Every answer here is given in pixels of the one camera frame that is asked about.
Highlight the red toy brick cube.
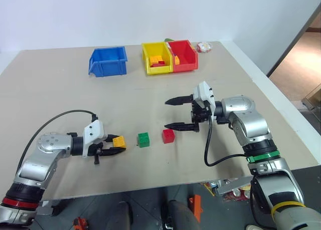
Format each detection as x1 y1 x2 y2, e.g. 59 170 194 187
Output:
162 129 176 144

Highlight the yellow plastic storage bin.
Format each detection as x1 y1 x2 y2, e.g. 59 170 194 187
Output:
140 41 175 76

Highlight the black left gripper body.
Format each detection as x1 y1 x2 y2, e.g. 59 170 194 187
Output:
88 134 114 165

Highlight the blue plastic storage bin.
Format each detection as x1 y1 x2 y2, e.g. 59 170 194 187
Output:
87 46 128 78

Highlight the round red white object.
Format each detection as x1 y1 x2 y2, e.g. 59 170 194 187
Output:
196 41 213 54

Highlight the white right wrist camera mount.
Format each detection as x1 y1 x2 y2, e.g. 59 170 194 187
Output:
192 81 217 121

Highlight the orange plastic tool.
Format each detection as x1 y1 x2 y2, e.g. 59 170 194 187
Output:
188 194 204 222

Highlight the orange yellow toy brick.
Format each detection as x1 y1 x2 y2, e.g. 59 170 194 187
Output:
149 55 164 66

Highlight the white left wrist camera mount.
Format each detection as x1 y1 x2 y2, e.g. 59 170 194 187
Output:
83 120 108 158

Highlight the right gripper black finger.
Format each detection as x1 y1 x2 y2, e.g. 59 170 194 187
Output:
164 122 201 133
164 94 196 106

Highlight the red plastic storage bin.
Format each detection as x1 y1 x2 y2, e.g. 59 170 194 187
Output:
167 39 199 73

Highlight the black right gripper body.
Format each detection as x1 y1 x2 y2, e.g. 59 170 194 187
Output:
190 99 213 126

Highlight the grey metal table bracket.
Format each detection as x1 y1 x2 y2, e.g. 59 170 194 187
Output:
37 199 61 216

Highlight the colourful packaging pile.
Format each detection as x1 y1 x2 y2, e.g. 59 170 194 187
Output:
224 186 251 203

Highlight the silver metal table bracket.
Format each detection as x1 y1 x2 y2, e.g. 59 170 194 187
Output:
217 177 252 195

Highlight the green toy brick cube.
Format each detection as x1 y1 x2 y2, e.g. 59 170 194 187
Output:
137 132 151 149

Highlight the dark rounded shape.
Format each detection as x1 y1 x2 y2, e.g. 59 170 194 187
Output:
166 199 199 230

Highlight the metal cabinet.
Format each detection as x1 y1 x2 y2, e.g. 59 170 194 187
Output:
301 83 321 111

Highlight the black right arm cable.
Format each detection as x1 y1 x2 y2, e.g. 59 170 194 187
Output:
204 114 249 167

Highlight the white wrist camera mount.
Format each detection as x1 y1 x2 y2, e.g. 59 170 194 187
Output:
83 120 108 158
192 81 217 121

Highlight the yellow toy brick cube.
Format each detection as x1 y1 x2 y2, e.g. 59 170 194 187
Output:
112 136 127 149

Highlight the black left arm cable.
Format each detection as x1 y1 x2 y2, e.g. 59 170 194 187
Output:
15 109 98 177

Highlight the red orange clamp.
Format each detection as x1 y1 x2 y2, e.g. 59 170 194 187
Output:
72 216 90 230

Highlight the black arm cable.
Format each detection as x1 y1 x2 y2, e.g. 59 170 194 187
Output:
15 109 98 177
204 114 249 167

